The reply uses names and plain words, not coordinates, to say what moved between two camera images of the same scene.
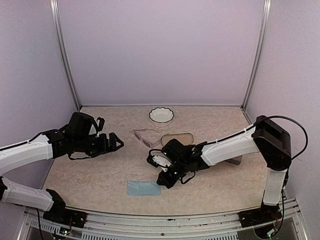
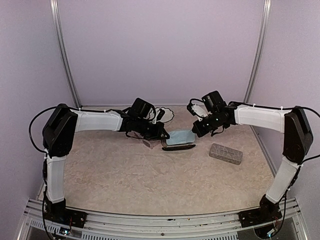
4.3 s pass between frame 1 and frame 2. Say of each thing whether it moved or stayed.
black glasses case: moved
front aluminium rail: stayed
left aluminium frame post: stayed
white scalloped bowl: stayed
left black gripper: moved
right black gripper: moved
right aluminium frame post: stayed
